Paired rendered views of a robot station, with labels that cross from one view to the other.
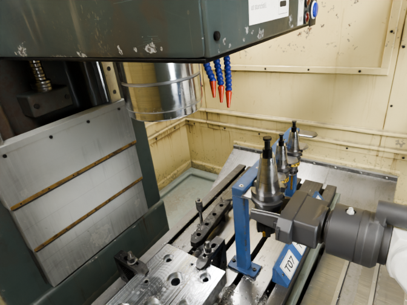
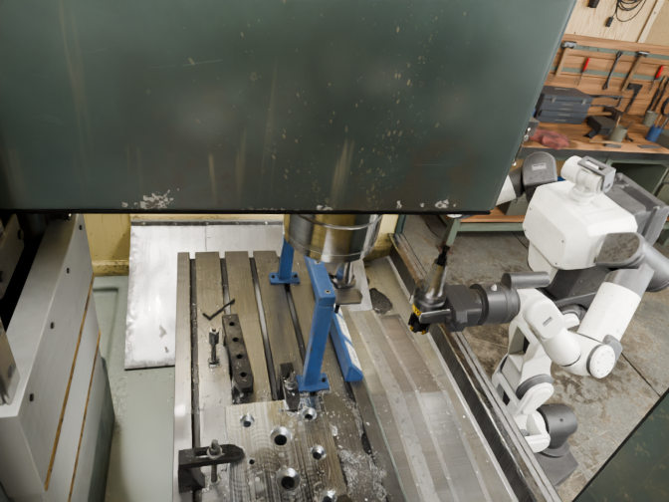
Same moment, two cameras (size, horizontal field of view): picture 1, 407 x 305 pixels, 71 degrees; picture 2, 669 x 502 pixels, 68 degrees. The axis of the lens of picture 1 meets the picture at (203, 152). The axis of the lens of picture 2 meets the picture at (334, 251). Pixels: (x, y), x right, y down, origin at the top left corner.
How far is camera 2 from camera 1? 73 cm
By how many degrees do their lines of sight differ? 49
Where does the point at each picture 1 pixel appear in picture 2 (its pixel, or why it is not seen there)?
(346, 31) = not seen: hidden behind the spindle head
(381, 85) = not seen: hidden behind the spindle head
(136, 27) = (434, 186)
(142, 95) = (359, 236)
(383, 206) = (514, 277)
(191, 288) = (309, 433)
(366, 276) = (378, 335)
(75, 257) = not seen: outside the picture
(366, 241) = (512, 305)
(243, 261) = (315, 377)
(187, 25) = (491, 189)
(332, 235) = (492, 310)
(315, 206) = (463, 291)
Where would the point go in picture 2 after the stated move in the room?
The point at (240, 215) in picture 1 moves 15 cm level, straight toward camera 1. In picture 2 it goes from (325, 326) to (370, 365)
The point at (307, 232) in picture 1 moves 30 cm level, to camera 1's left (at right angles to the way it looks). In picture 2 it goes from (475, 316) to (395, 405)
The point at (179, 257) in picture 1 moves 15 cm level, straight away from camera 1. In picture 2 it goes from (259, 411) to (208, 380)
